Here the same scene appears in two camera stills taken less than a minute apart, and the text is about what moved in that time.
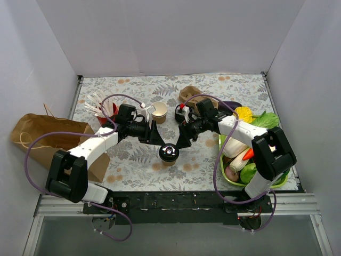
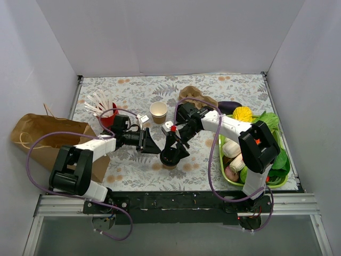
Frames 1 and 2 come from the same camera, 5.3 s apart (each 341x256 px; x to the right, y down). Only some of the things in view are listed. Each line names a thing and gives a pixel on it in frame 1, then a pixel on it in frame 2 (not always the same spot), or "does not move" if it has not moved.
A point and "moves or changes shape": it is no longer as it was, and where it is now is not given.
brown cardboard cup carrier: [187, 92] does not move
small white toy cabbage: [238, 162] does not move
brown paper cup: [169, 164] moves or changes shape
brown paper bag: [24, 127] does not move
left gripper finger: [155, 137] -> [150, 145]
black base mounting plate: [179, 208] does not move
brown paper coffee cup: [159, 116] does not move
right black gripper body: [185, 133] does not move
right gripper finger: [184, 141] -> [170, 140]
